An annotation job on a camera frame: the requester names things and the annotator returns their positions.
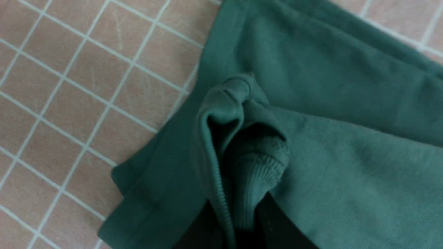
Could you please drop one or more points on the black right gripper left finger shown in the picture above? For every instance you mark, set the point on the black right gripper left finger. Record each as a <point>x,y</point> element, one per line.
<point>204,233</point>

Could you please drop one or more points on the pink checkered tablecloth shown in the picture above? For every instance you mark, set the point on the pink checkered tablecloth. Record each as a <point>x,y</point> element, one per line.
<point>86,84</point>

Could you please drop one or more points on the green long-sleeved shirt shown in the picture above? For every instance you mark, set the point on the green long-sleeved shirt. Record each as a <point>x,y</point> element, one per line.
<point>339,122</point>

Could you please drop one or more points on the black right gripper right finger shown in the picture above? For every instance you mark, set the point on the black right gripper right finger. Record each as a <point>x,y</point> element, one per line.
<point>274,230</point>

